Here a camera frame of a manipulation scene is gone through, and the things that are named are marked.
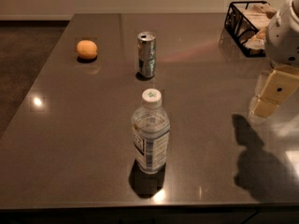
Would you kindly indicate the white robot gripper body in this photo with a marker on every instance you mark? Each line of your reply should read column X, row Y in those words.
column 282, row 42

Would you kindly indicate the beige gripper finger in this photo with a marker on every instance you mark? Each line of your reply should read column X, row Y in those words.
column 280, row 85
column 261, row 81

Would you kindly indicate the clear plastic water bottle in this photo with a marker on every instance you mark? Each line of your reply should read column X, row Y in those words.
column 151, row 132

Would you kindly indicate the snack packets in basket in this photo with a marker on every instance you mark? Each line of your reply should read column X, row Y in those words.
column 259, row 15

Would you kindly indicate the silver aluminium drink can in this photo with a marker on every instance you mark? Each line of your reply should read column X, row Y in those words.
column 146, row 42

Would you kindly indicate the orange round fruit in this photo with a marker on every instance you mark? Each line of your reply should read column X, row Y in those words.
column 86, row 49

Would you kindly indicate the black wire basket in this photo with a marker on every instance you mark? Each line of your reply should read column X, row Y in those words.
column 241, row 27

